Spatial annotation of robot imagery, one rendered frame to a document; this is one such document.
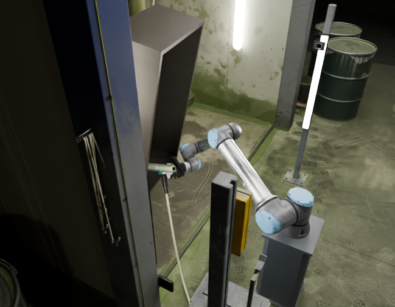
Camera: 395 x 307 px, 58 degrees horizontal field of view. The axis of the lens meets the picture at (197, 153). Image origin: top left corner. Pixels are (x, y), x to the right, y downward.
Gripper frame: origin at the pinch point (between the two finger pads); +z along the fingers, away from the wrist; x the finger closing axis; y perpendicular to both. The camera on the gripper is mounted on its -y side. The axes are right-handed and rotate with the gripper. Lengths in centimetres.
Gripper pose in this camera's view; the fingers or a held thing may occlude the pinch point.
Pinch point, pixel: (162, 172)
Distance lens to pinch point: 253.0
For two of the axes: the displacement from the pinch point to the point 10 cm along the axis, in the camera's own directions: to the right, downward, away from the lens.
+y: 0.9, 9.8, 1.7
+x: -7.2, -0.5, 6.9
